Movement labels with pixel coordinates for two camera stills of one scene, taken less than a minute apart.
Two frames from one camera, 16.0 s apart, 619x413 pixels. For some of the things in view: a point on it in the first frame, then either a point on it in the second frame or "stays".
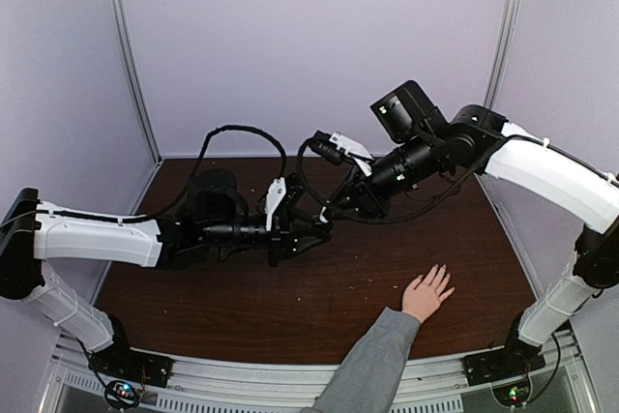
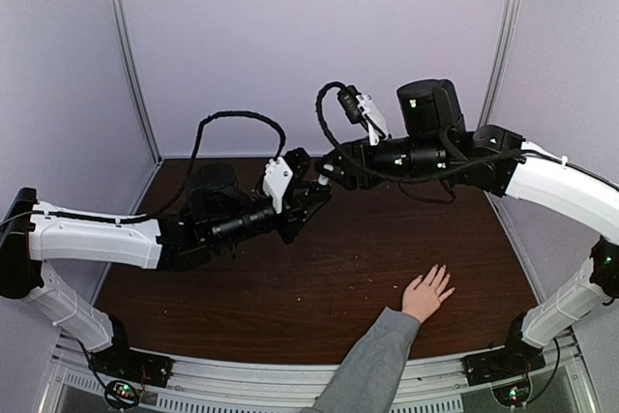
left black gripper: (283, 239) to (296, 213)
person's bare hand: (423, 300) stays
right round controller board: (514, 396) stays
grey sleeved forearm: (368, 378) stays
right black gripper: (363, 195) to (350, 178)
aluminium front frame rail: (431, 385) stays
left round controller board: (121, 395) stays
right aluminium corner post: (508, 23) stays
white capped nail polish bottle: (321, 217) to (323, 183)
